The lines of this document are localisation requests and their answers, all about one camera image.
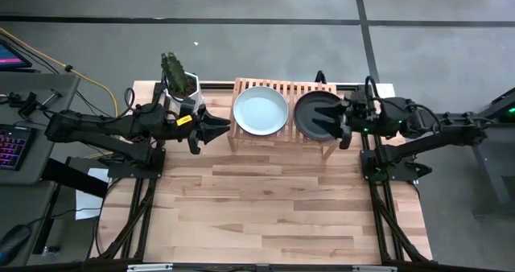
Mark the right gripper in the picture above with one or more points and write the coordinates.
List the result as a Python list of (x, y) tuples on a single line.
[(362, 125)]

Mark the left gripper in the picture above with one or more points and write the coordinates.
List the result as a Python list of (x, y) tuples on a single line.
[(183, 129)]

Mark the dark green plate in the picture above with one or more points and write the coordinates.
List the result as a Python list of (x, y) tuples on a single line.
[(307, 131)]

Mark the pale blue plate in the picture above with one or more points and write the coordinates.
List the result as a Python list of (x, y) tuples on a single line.
[(260, 111)]

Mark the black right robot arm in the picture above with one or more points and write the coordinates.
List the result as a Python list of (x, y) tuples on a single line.
[(422, 145)]

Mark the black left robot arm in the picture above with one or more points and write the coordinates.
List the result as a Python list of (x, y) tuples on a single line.
[(100, 123)]

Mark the wooden slatted shelf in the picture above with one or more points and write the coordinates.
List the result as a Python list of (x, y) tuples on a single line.
[(290, 87)]

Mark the white plant pot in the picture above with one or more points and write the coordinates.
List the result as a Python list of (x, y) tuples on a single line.
[(198, 91)]

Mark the green cactus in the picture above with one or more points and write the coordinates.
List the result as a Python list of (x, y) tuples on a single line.
[(175, 72)]

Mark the black flat bar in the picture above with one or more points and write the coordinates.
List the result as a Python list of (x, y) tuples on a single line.
[(72, 177)]

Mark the white paper sheet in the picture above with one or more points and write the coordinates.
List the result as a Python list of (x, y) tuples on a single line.
[(86, 207)]

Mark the black clamp tool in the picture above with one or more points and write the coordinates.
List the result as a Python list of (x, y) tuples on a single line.
[(28, 103)]

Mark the backlit keyboard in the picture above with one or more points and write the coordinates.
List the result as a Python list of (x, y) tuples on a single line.
[(14, 147)]

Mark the grey side desk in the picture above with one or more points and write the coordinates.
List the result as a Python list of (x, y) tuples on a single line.
[(24, 199)]

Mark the screen with pink display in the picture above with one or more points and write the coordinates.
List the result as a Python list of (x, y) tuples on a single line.
[(10, 56)]

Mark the black computer mouse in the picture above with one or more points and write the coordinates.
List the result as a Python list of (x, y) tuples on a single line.
[(14, 241)]

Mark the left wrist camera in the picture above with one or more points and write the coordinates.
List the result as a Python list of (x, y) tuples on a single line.
[(187, 107)]

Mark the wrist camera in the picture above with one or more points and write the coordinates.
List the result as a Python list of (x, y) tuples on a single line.
[(187, 107), (360, 101)]

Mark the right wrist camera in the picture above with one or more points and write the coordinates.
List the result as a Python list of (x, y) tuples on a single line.
[(360, 101)]

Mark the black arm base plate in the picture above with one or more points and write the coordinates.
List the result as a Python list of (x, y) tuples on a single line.
[(402, 175), (137, 169)]

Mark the black frame struts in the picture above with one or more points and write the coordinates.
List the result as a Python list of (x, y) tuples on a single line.
[(388, 219), (137, 219)]

